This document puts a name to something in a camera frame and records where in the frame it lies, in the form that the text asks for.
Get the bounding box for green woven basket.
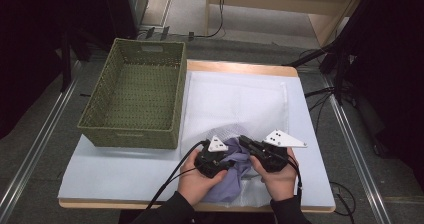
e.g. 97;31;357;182
77;38;187;150

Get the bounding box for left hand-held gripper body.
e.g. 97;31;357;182
194;135;231;179

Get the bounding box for hanging black cable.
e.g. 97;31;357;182
191;0;228;40

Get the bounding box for looped black floor cable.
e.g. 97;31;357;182
329;180;357;217

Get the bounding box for black floor cables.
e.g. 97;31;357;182
304;85;337;127

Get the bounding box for lavender garment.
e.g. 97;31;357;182
203;137;256;204

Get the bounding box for metal floor rail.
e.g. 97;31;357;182
321;73;391;224
0;60;82;215

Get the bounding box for person's left hand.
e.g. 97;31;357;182
177;148;228;207

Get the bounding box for black metal stand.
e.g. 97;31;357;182
283;38;355;106
59;28;92;93

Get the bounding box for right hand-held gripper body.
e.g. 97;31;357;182
258;129;308;173

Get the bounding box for white mesh laundry bag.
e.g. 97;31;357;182
179;71;291;208

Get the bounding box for person's right hand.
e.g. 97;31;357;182
249;148;299;202

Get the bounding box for black cabinet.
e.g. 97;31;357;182
103;0;149;42

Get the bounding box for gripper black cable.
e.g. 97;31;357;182
286;156;304;202
146;140;209;212

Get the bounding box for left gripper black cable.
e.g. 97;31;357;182
146;140;209;212

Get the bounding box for wooden frame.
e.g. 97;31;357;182
204;0;368;48

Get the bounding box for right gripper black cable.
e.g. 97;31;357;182
286;156;304;202

